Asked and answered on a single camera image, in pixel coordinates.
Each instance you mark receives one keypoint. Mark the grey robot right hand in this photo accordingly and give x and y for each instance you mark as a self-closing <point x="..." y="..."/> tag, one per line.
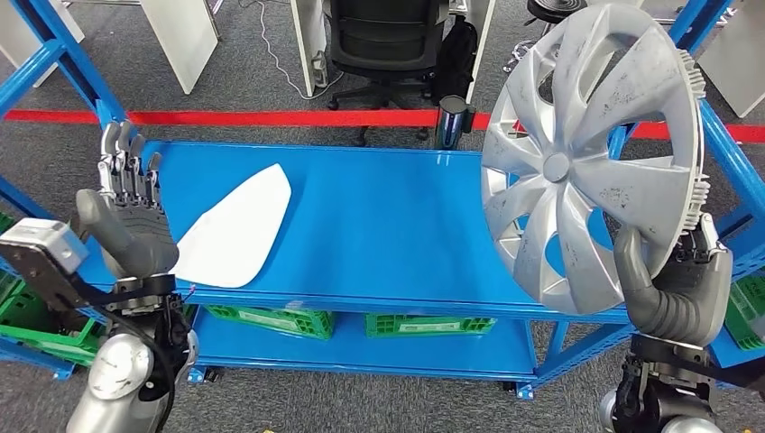
<point x="687" y="305"/>

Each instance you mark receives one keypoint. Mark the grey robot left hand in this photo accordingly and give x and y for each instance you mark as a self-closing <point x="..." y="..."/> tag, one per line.
<point x="137" y="239"/>

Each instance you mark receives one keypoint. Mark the silver plastic wheel hubcap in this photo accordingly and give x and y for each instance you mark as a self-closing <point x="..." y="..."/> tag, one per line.
<point x="556" y="167"/>

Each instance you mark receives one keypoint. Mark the blue metal shelf rack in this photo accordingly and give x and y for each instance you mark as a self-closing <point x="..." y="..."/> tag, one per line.
<point x="36" y="355"/>
<point x="370" y="227"/>
<point x="726" y="352"/>

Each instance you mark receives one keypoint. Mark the white curved plastic panel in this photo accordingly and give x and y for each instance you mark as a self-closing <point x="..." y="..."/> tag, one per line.
<point x="239" y="233"/>

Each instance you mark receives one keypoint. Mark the red barrier belt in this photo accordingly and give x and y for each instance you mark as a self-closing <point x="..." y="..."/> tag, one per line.
<point x="239" y="117"/>

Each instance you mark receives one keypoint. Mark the folded green plastic crate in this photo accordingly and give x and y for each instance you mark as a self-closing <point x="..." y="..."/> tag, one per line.
<point x="430" y="330"/>
<point x="269" y="330"/>
<point x="311" y="314"/>
<point x="382" y="318"/>

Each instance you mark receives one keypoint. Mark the white desk side panel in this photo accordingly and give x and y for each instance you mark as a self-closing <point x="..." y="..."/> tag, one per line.
<point x="303" y="36"/>
<point x="741" y="66"/>
<point x="179" y="42"/>
<point x="42" y="36"/>
<point x="481" y="48"/>

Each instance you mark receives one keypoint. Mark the yellow floor tape square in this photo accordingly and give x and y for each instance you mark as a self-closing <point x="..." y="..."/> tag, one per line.
<point x="266" y="430"/>

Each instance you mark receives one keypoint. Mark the grey power strip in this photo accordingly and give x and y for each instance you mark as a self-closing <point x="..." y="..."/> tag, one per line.
<point x="320" y="70"/>

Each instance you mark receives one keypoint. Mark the black stool chrome base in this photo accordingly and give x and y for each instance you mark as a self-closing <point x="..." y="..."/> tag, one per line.
<point x="550" y="9"/>

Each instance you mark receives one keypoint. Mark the black office chair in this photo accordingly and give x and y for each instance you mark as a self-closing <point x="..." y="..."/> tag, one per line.
<point x="388" y="30"/>

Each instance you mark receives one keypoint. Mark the black backpack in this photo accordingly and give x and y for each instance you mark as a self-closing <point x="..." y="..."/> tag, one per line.
<point x="455" y="60"/>

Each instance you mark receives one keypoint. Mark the dark shiny stanchion post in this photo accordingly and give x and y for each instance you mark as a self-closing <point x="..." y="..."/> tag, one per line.
<point x="452" y="122"/>

